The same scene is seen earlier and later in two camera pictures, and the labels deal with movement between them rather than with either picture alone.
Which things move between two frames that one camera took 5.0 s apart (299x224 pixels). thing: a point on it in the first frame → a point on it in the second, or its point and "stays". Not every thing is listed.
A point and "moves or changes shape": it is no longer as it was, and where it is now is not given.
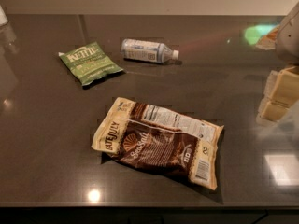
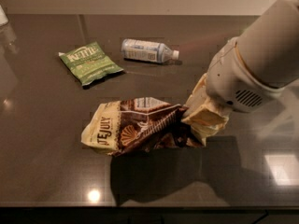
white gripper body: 290,36 → 232,78
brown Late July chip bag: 141,135 moves or changes shape
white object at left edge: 4,21 stays
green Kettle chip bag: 90,63 stays
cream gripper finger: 272,110 → 206,121
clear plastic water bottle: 148,50 stays
